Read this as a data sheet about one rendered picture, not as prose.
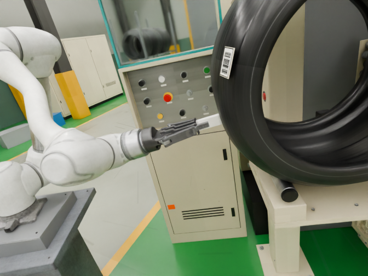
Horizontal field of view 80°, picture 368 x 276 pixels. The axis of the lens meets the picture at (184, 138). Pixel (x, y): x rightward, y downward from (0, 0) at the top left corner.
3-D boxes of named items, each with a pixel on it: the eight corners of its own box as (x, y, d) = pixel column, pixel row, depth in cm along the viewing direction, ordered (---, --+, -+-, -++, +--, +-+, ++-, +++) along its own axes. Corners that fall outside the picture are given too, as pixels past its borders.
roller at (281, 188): (253, 136, 90) (264, 136, 90) (252, 145, 92) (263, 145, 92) (283, 189, 59) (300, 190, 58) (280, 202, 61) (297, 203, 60)
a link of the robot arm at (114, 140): (139, 159, 73) (122, 168, 61) (99, 171, 76) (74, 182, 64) (130, 128, 73) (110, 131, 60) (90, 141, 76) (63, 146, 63)
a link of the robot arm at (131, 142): (126, 127, 70) (143, 122, 69) (138, 151, 74) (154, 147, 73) (116, 139, 62) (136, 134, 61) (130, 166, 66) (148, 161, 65)
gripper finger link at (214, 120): (195, 121, 63) (195, 121, 63) (219, 113, 62) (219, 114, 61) (199, 130, 64) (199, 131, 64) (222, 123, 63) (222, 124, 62)
